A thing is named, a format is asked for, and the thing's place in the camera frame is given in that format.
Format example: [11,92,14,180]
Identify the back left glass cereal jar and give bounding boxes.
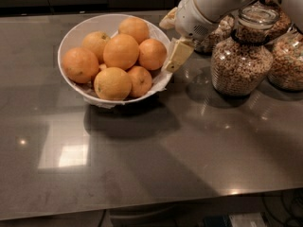
[195,14,235,54]

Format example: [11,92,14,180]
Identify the white bowl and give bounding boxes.
[57,13,174,107]

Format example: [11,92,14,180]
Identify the glass cereal jar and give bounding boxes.
[195,14,235,54]
[210,6,278,96]
[257,0,303,91]

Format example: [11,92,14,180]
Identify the small orange piece between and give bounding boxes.
[99,63,107,71]

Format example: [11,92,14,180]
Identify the back right glass cereal jar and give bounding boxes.
[257,0,303,91]

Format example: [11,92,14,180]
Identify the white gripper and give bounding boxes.
[159,0,218,73]

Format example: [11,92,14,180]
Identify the front glass cereal jar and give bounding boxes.
[210,6,278,96]

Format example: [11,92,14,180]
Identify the orange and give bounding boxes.
[118,17,150,44]
[62,47,99,84]
[103,34,139,70]
[81,31,110,63]
[128,65,152,98]
[138,39,167,71]
[94,67,132,101]

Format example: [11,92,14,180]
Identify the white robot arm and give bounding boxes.
[160,0,303,73]

